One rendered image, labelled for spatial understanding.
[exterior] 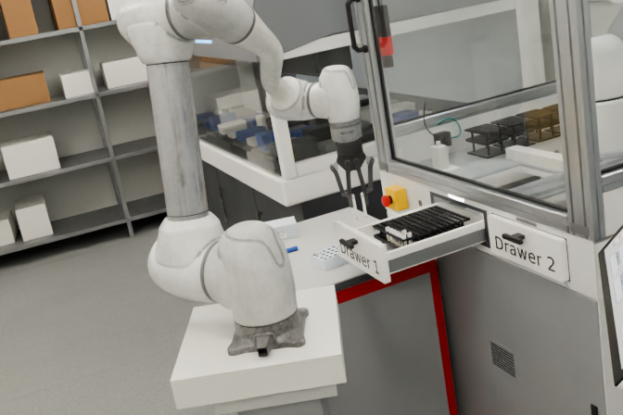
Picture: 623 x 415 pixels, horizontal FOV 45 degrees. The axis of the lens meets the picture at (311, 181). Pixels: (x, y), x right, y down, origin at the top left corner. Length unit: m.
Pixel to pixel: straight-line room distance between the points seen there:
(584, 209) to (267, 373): 0.81
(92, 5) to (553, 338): 4.30
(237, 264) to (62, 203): 4.59
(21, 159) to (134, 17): 3.94
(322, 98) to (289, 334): 0.69
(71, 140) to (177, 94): 4.37
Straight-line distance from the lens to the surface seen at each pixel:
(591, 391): 2.06
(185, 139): 1.82
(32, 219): 5.82
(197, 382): 1.75
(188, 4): 1.68
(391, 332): 2.41
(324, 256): 2.36
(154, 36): 1.78
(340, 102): 2.10
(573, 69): 1.76
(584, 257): 1.89
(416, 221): 2.22
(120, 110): 6.15
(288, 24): 2.82
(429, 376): 2.55
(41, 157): 5.69
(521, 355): 2.25
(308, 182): 2.91
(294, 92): 2.14
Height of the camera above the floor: 1.63
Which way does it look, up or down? 15 degrees down
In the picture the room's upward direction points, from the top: 10 degrees counter-clockwise
